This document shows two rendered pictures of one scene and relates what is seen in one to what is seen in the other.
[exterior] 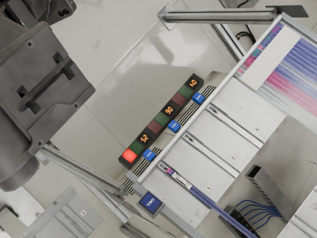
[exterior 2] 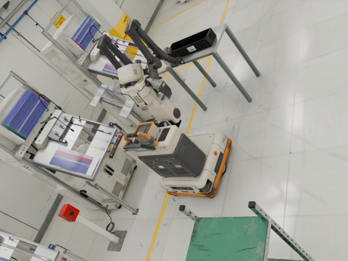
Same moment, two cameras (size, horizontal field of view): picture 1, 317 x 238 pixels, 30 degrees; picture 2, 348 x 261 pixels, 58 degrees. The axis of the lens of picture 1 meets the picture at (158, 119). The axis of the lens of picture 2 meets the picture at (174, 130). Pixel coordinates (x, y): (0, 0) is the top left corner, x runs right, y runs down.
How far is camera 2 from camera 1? 297 cm
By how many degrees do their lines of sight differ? 53
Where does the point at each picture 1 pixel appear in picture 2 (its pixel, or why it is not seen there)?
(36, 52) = (100, 43)
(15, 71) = (101, 40)
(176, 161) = (109, 135)
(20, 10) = not seen: hidden behind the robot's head
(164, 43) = (134, 205)
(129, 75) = (141, 189)
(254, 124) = (92, 149)
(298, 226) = (77, 132)
